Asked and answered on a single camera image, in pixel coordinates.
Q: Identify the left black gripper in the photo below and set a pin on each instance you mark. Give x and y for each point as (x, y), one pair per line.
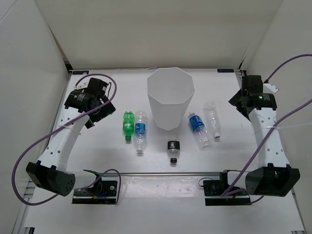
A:
(106, 110)

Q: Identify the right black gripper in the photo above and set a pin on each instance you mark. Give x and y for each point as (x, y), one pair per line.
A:
(235, 101)

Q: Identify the green plastic soda bottle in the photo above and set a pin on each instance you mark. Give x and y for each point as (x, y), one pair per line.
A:
(128, 125)

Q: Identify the clear unlabelled plastic bottle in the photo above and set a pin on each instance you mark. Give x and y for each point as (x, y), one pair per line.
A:
(212, 119)

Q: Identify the blue labelled bottle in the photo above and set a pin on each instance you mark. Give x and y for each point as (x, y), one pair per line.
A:
(199, 130)

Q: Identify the clear bottle blue label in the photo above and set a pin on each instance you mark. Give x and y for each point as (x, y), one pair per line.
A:
(140, 131)

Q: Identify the clear bottle black label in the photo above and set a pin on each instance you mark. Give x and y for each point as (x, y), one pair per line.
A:
(173, 150)

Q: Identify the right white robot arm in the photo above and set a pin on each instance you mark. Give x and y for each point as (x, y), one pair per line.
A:
(268, 172)

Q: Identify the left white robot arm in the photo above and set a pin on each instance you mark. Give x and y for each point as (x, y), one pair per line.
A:
(83, 108)

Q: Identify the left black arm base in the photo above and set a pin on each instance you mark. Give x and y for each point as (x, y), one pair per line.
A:
(103, 192)

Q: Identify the white octagonal plastic bin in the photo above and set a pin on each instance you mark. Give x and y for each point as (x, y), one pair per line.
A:
(170, 91)

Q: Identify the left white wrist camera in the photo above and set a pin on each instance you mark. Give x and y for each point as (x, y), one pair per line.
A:
(81, 85)

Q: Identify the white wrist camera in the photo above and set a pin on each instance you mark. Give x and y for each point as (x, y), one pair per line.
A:
(81, 85)
(270, 88)

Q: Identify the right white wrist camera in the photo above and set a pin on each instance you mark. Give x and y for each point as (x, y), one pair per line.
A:
(270, 88)

